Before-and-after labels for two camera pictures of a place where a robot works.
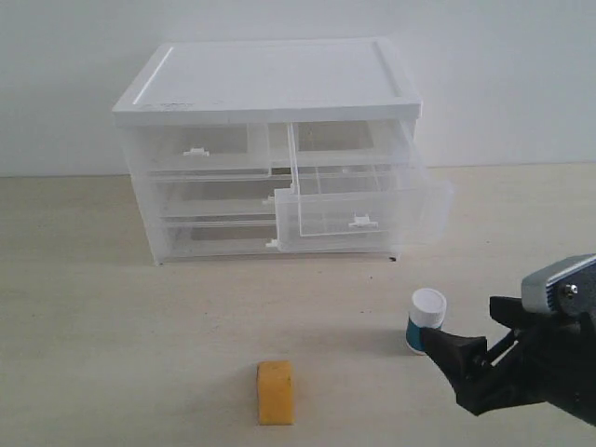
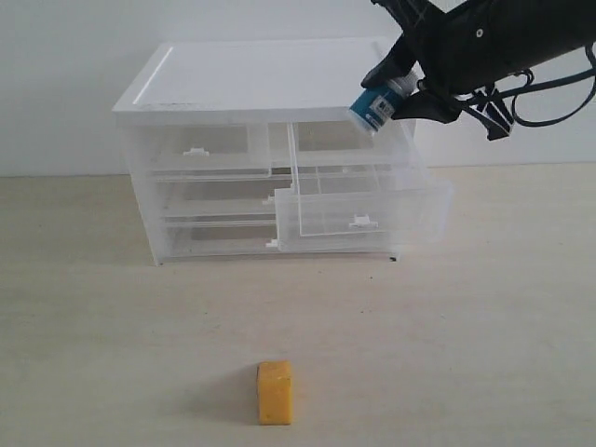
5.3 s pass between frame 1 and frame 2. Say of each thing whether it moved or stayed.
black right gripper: moved
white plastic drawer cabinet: stayed
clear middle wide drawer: stayed
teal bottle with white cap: moved
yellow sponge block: stayed
